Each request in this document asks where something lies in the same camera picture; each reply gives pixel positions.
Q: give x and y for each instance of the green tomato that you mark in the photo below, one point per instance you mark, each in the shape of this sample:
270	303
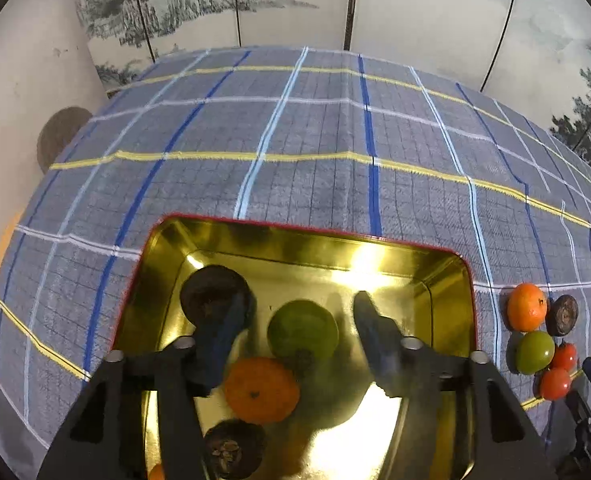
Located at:
303	330
534	352

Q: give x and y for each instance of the brown round cushion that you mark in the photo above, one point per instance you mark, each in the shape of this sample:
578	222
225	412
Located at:
60	140

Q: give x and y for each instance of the red tomato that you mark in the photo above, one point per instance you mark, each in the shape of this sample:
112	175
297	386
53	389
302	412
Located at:
565	356
555	384

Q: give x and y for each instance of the orange mandarin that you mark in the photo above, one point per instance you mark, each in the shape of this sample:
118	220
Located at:
526	306
156	473
260	390

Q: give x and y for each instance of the red tin box gold inside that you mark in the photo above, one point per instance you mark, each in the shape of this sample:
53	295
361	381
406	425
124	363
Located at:
325	270

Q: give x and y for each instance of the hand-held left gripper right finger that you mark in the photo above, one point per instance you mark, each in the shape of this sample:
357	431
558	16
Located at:
375	340

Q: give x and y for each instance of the painted folding screen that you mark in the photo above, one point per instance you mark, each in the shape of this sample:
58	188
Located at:
425	10

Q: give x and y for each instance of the blue plaid tablecloth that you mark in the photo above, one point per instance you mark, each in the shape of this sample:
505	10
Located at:
300	185

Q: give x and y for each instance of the brown wrinkled fruit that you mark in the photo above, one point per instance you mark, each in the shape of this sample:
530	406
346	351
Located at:
203	292
563	315
235	450

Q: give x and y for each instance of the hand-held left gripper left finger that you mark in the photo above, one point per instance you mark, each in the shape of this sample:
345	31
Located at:
220	345

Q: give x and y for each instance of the orange round object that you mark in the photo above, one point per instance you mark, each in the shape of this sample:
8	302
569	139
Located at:
6	242

